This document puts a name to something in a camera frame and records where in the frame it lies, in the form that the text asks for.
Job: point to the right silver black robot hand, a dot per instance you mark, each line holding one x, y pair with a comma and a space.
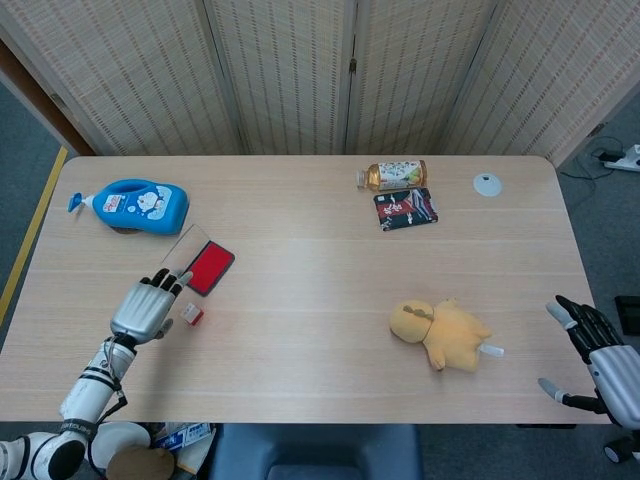
617, 382

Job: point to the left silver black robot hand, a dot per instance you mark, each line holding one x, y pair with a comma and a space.
142, 312

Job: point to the small red white stamp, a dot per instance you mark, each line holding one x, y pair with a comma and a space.
192, 314

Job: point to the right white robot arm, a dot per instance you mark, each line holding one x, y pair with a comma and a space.
620, 450

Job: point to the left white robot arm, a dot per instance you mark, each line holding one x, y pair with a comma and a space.
90, 390

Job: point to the clear plastic lid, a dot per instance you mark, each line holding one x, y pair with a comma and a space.
186, 245

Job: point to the red ink pad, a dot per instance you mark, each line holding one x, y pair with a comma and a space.
212, 266

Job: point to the blue pump lotion bottle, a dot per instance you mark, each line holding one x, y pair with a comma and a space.
145, 206

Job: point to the white round plate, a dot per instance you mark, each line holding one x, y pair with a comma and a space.
125, 435

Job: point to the blue white paper box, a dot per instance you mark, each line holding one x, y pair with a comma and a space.
182, 436

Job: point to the yellow floor tape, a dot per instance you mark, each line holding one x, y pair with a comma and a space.
30, 235

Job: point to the yellow plush toy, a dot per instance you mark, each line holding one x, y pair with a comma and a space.
450, 335

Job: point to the blue padded chair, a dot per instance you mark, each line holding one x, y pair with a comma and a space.
315, 452

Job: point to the white power strip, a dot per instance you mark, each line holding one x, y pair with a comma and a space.
625, 159

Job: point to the white round table grommet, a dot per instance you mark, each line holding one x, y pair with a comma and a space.
487, 184

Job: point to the woven folding screen panel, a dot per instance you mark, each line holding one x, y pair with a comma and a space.
550, 75
290, 75
410, 75
135, 75

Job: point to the black red snack packet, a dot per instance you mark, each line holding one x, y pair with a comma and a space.
406, 209

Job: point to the amber tea bottle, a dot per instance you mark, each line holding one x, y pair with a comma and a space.
395, 175

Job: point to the metal screen hinge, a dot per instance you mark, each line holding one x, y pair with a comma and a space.
353, 64

